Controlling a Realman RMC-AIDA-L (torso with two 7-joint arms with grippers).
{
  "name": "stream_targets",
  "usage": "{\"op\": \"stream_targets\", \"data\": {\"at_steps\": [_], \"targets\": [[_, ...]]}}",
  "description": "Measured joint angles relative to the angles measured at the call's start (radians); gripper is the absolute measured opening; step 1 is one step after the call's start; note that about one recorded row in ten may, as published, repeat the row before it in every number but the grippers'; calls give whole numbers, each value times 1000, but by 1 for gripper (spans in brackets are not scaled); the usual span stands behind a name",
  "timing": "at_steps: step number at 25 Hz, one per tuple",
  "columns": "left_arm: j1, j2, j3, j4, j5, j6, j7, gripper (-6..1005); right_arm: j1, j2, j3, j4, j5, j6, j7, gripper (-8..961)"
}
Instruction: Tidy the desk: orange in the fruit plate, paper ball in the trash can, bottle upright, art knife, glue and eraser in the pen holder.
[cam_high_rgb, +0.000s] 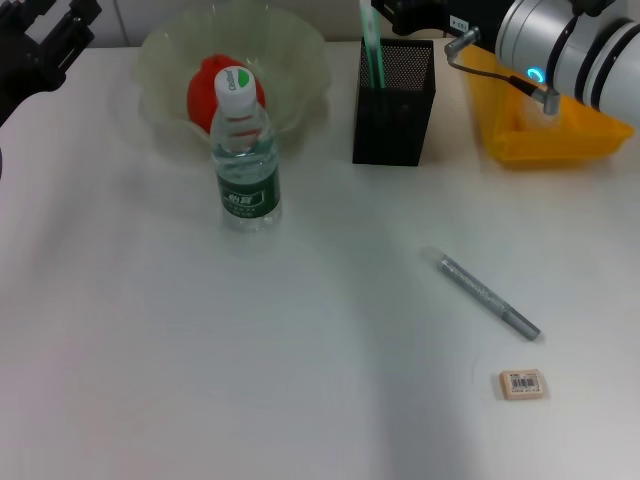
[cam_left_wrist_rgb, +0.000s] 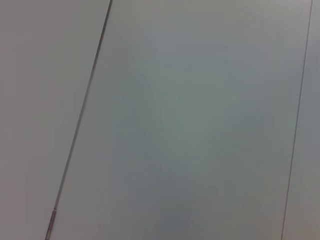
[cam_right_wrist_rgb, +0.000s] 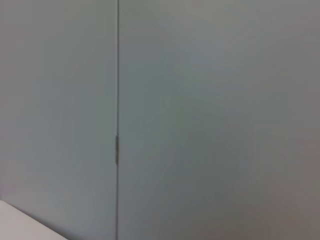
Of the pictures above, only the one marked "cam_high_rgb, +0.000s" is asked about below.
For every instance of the red-orange fruit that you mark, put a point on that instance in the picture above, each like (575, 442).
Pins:
(200, 100)

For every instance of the translucent green fruit bowl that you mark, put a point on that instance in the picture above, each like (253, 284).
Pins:
(295, 75)

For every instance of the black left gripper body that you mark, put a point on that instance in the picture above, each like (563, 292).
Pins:
(25, 70)

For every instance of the beige eraser with barcode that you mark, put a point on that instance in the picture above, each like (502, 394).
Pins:
(522, 385)

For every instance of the green utility knife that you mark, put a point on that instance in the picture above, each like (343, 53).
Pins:
(372, 45)

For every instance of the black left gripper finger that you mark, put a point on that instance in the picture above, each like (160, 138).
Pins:
(30, 7)
(77, 30)

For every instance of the black mesh pen holder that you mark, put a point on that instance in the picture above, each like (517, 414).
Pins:
(392, 125)

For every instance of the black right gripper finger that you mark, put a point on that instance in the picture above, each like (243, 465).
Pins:
(387, 6)

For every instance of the clear water bottle green label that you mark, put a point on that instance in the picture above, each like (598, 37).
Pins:
(247, 185)

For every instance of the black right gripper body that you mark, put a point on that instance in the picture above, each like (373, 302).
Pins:
(430, 15)

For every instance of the grey marker pen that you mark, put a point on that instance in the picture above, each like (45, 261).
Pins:
(487, 295)

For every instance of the yellow plastic bin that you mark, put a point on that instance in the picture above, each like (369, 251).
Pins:
(550, 142)

